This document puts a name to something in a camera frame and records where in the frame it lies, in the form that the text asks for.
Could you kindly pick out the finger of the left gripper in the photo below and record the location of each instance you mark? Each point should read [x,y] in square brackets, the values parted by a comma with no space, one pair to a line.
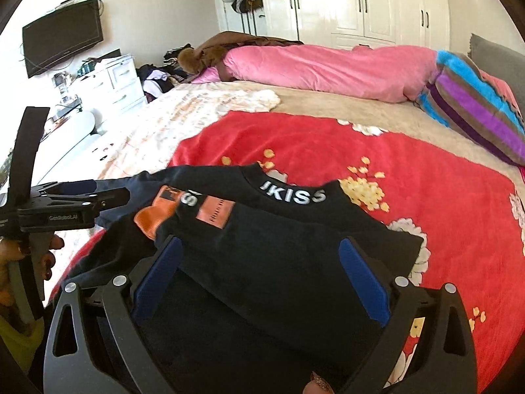
[94,202]
[68,188]

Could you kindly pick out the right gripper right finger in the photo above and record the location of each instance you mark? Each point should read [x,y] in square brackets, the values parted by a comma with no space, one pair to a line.
[444,360]

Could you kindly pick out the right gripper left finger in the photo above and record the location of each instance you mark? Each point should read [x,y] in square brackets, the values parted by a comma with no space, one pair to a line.
[126,301]

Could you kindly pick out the black sweater with orange patches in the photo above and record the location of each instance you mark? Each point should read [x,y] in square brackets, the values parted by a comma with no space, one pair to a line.
[261,299]

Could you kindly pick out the yellow sleeve forearm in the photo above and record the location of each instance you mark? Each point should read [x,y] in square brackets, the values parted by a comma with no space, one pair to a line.
[23,347]

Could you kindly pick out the dark clothes pile on chair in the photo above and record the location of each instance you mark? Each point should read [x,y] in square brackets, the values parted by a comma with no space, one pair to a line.
[156,81]

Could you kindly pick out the person's left hand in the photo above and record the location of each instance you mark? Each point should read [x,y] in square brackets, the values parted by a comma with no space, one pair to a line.
[11,252]

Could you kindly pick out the white lace floral blanket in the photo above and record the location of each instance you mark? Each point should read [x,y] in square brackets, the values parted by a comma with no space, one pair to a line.
[145,138]

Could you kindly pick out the white drawer cabinet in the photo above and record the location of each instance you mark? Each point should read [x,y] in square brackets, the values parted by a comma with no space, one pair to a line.
[113,86]

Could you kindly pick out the red floral blanket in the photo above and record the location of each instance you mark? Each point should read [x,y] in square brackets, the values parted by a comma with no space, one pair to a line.
[460,221]

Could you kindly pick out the white door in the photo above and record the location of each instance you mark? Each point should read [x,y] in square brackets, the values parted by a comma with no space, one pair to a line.
[241,16]

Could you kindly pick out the beige bed sheet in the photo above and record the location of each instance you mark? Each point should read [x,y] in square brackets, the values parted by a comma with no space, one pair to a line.
[395,118]

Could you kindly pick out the striped purple blue pillow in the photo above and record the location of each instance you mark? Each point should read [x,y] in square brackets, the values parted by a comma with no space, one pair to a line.
[475,104]

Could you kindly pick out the pink quilt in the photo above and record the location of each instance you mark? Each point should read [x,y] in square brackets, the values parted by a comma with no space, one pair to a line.
[390,74]

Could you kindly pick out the white wardrobe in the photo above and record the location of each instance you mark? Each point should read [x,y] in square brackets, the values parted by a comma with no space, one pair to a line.
[346,23]

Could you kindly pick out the black wall television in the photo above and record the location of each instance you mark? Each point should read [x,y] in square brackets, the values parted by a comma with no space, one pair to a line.
[60,35]

